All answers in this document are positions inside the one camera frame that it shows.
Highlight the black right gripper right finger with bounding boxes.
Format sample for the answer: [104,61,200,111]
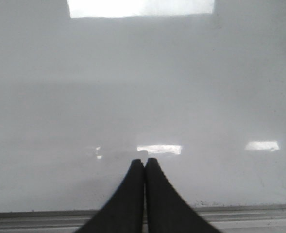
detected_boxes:
[145,158,220,233]

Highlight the white whiteboard with metal frame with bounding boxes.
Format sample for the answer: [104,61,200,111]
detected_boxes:
[0,0,286,233]

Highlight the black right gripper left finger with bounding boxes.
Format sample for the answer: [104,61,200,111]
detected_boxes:
[76,159,144,233]

